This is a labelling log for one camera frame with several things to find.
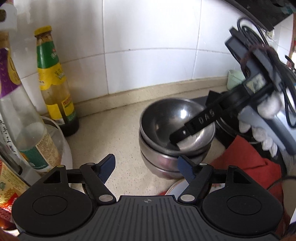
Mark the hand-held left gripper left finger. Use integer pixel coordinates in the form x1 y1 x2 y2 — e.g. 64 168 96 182
43 153 117 205

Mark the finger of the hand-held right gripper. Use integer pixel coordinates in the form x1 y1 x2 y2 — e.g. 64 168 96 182
205 90 234 108
169 107 223 151

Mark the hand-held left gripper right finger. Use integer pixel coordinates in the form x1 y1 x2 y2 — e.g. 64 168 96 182
178 155 253 205

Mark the white floral plate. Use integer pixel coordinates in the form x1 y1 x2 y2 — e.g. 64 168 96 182
165 179 229 197

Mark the person's right hand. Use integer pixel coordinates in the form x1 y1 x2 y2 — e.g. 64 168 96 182
238 90 284 157

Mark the dark brown fuzzy band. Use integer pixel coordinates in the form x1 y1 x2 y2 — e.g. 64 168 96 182
240 45 281 70

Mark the pale green cup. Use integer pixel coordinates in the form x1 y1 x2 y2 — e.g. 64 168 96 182
228 70 246 90

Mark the black pot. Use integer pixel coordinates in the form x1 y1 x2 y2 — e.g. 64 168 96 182
215 113 242 149

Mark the white round turntable tray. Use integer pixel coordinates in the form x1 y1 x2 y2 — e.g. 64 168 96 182
9 115 73 232

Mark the black range hood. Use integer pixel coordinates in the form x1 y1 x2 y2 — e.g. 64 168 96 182
222 0 296 32

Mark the red cloth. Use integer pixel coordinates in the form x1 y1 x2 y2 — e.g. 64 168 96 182
157 136 292 232

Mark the green yellow label sauce bottle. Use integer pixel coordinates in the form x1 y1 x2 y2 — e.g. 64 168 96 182
34 25 80 137

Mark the yellow red label vinegar bottle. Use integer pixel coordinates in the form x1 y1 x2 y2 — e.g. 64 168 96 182
0 153 31 231

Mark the clear bottle purple label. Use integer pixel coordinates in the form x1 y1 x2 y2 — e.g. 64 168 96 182
0 0 63 173

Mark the black cable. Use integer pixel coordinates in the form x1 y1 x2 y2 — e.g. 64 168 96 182
237 17 296 128

